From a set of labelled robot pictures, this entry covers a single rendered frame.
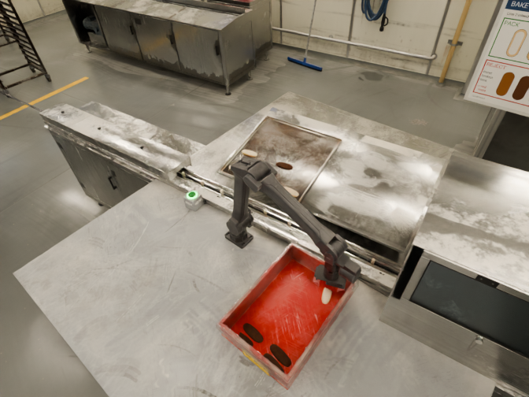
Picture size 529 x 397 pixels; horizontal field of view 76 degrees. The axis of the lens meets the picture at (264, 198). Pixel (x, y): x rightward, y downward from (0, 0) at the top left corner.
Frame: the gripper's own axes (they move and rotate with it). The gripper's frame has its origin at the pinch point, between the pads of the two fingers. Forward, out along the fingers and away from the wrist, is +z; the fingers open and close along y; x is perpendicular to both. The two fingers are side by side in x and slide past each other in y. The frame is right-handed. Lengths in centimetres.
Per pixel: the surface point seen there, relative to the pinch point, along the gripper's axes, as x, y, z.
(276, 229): 25.8, -29.1, 4.2
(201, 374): -43, -37, 9
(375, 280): 11.3, 18.0, 4.1
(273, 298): -6.8, -20.8, 8.1
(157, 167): 46, -104, -1
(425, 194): 60, 35, -4
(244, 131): 104, -75, 8
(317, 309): -6.3, -2.4, 8.1
